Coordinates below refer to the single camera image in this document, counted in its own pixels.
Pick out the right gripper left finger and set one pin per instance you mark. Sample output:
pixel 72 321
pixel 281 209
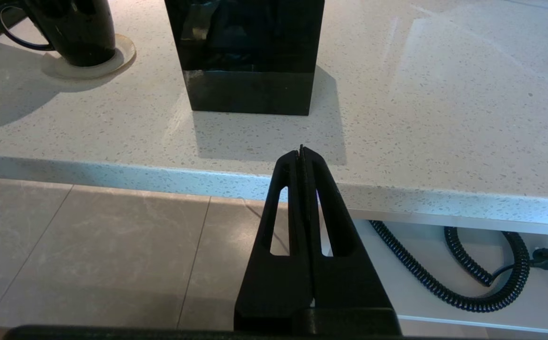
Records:
pixel 274 283

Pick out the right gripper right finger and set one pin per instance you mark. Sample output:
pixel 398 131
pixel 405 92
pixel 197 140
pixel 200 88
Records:
pixel 349 283

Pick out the white base panel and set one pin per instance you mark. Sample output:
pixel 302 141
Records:
pixel 443 323

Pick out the black tissue box white lid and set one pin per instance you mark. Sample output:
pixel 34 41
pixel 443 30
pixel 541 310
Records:
pixel 250 71

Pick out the round clear coaster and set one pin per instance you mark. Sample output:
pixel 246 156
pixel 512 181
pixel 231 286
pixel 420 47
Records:
pixel 113 61

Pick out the black mug white inside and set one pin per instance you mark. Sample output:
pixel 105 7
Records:
pixel 80 33

